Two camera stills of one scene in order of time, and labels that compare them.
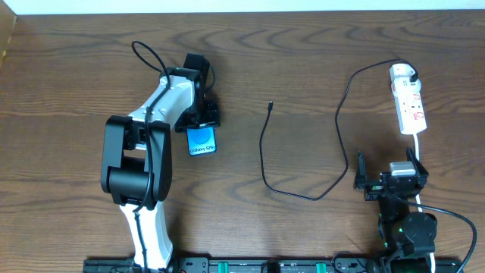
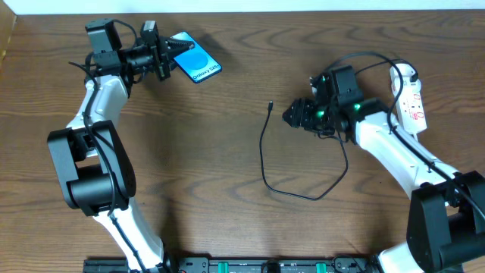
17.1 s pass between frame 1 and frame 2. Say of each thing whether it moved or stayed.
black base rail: stayed
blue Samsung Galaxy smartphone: moved
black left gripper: moved
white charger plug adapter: stayed
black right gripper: moved
